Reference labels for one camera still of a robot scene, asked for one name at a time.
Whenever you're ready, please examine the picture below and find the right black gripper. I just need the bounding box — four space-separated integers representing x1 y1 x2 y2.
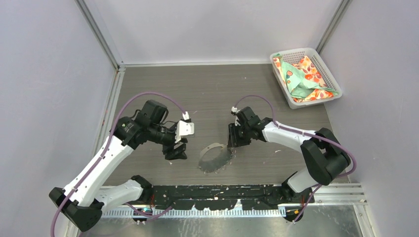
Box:
228 122 251 148

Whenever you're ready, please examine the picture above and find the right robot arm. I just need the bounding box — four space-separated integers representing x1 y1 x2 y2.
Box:
228 107 351 203

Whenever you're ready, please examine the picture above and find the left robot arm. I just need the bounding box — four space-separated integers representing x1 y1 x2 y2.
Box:
49 100 194 232

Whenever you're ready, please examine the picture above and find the floral patterned cloth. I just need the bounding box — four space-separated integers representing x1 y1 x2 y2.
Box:
273 53 338 103

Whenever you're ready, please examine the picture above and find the white plastic basket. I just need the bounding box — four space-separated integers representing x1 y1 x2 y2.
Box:
270 48 343 109

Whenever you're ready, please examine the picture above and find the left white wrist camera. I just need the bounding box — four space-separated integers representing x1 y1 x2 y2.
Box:
175 120 195 143

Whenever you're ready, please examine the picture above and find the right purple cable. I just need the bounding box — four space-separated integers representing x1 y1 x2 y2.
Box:
233 95 357 223

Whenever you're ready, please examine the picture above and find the purple cable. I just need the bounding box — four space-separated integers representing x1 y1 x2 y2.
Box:
49 91 191 237
233 95 357 223

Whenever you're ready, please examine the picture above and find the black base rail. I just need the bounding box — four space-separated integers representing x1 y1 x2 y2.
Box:
137 184 312 211

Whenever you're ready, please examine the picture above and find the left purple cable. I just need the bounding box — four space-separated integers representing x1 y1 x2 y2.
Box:
49 91 191 237

